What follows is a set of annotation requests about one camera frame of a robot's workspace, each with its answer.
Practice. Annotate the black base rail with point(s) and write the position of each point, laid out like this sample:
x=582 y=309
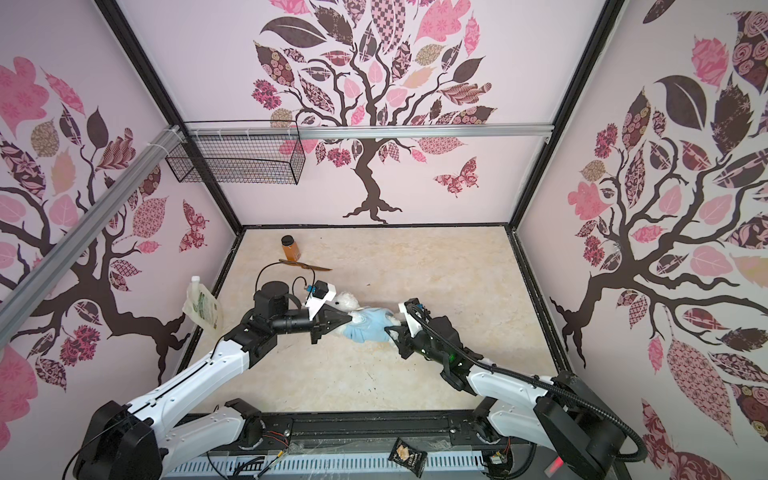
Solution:
x=415 y=427

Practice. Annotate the white green pouch bottle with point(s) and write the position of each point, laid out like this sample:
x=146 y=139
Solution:
x=202 y=307

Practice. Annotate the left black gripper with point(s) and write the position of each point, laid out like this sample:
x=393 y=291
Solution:
x=322 y=321

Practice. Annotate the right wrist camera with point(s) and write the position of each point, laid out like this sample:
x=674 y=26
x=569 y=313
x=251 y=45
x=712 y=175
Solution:
x=415 y=315

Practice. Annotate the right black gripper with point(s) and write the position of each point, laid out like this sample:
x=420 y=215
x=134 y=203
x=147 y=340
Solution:
x=406 y=342

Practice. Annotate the rear aluminium frame bar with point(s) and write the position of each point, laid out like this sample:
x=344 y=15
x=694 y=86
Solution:
x=377 y=132

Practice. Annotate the left aluminium frame bar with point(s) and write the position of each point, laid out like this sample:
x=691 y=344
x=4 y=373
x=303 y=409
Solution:
x=23 y=300

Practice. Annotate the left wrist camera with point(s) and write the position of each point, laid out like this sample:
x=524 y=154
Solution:
x=320 y=294

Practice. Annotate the pink marker pen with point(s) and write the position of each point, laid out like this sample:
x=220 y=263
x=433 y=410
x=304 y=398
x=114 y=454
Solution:
x=553 y=468

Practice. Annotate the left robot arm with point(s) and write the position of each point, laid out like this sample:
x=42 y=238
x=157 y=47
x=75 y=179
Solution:
x=148 y=437

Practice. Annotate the amber bottle black cap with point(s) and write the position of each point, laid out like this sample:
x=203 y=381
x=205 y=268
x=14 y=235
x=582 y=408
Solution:
x=291 y=249

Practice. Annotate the light blue bear hoodie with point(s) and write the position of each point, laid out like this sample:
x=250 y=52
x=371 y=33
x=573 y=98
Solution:
x=369 y=325

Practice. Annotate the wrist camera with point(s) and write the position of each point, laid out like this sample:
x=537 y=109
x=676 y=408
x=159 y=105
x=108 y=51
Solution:
x=415 y=315
x=320 y=294

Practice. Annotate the small dark snack packet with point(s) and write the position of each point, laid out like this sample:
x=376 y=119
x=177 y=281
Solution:
x=406 y=456

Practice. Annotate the white slotted cable duct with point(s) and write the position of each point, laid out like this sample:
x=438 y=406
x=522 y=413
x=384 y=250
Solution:
x=326 y=466

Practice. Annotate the brown wooden spoon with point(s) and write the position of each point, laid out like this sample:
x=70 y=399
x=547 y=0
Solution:
x=304 y=266

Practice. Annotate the black wire basket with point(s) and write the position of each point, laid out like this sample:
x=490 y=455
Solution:
x=229 y=152

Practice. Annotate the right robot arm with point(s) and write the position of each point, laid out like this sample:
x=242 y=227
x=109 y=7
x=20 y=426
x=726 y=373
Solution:
x=559 y=413

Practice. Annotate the aluminium frame bar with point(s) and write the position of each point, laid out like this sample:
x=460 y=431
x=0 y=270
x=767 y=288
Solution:
x=23 y=300
x=377 y=132

